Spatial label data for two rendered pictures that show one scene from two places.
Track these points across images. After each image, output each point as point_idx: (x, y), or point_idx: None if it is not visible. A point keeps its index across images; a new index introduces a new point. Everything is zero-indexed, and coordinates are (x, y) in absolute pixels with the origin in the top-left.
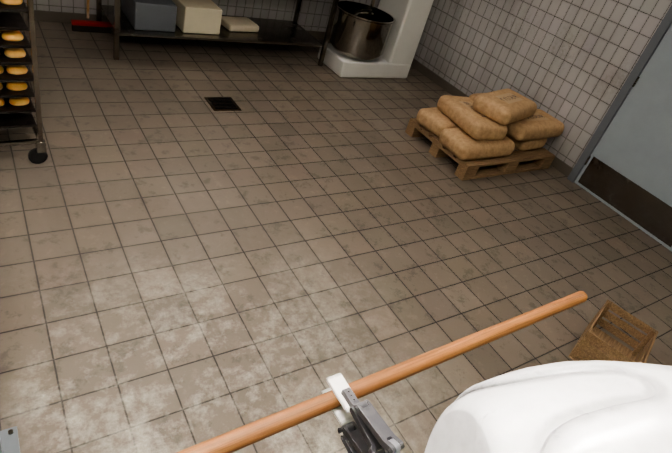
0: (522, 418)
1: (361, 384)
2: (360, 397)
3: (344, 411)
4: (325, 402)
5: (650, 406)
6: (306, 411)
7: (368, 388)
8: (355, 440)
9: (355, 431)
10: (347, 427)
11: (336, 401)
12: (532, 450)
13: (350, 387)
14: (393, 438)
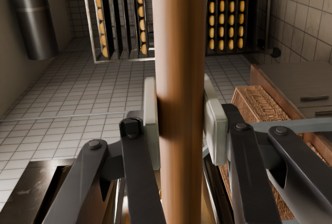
0: None
1: (154, 50)
2: (186, 64)
3: (208, 124)
4: (162, 166)
5: None
6: (165, 209)
7: (162, 35)
8: (232, 201)
9: (230, 162)
10: (229, 158)
11: (165, 143)
12: None
13: (156, 85)
14: None
